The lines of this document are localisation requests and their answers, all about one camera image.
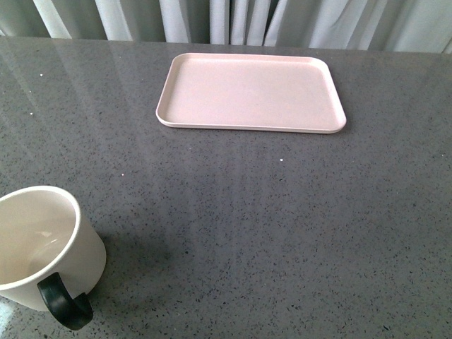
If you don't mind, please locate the white smiley mug black handle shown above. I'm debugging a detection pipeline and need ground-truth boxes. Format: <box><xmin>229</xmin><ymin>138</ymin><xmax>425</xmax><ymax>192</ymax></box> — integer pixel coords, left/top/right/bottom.
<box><xmin>1</xmin><ymin>186</ymin><xmax>106</xmax><ymax>331</ymax></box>

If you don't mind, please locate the pink rectangular plastic tray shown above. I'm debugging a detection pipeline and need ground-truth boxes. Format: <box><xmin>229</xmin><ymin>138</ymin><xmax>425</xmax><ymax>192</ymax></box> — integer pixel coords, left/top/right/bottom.
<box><xmin>156</xmin><ymin>53</ymin><xmax>347</xmax><ymax>133</ymax></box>

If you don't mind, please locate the grey pleated curtain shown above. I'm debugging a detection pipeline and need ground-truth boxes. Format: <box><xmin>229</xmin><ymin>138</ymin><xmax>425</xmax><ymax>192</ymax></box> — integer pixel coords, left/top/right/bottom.
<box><xmin>1</xmin><ymin>0</ymin><xmax>451</xmax><ymax>54</ymax></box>

